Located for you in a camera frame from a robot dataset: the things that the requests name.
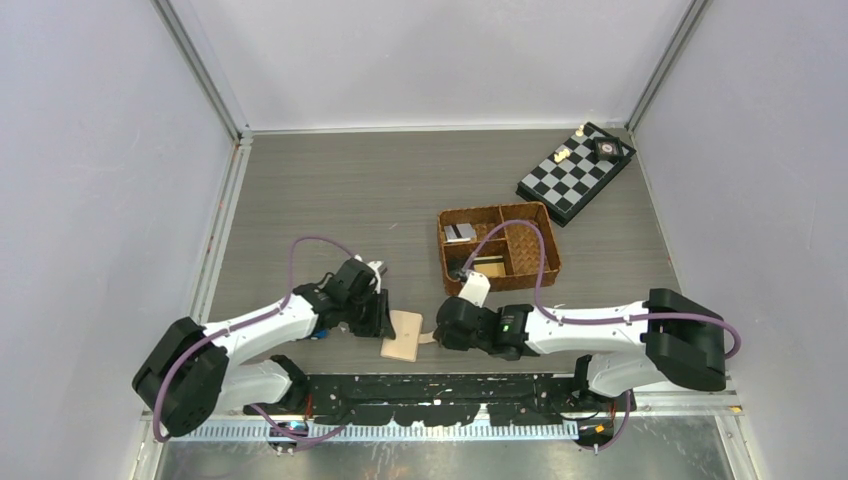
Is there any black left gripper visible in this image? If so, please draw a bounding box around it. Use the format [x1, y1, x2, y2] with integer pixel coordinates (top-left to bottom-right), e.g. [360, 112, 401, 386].
[343, 287, 394, 339]

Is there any beige leather card holder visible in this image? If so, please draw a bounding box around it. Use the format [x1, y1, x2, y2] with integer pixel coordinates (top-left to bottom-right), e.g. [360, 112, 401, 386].
[380, 310, 436, 362]

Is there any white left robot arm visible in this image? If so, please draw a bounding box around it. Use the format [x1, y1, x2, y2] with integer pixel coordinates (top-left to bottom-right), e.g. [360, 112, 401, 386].
[131, 257, 396, 437]

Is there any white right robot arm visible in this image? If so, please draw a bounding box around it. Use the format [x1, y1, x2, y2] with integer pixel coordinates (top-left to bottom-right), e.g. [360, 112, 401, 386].
[433, 288, 738, 411]

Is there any blue yellow toy car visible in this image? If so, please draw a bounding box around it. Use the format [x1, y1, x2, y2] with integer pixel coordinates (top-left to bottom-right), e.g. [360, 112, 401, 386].
[309, 329, 329, 340]

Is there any woven wicker divided basket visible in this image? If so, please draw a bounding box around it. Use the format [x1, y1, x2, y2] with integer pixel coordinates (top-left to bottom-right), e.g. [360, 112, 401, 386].
[437, 202, 562, 295]

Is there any black white chessboard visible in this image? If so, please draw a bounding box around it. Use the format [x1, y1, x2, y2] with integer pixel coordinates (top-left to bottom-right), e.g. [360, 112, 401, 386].
[516, 122, 637, 227]

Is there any small black square box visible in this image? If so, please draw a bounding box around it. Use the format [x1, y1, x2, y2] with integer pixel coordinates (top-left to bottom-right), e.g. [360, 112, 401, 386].
[593, 136, 625, 162]

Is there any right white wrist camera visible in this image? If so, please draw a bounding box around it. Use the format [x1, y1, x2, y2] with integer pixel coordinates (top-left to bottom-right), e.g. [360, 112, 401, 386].
[457, 270, 491, 307]

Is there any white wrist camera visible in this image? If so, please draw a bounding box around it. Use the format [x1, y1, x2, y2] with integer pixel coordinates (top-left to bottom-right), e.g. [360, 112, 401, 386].
[457, 270, 491, 307]
[367, 260, 387, 290]

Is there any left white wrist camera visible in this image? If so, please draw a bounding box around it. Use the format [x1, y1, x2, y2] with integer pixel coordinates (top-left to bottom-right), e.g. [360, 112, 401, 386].
[367, 260, 387, 290]

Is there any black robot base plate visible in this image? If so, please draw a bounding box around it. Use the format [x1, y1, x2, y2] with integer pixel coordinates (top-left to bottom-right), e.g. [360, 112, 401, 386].
[261, 373, 636, 427]

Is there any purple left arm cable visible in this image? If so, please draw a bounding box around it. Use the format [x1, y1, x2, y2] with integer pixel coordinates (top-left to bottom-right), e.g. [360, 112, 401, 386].
[152, 235, 362, 455]

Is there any aluminium frame rail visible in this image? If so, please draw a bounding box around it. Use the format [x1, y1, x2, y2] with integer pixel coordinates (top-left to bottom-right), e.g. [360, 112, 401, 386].
[152, 0, 254, 324]

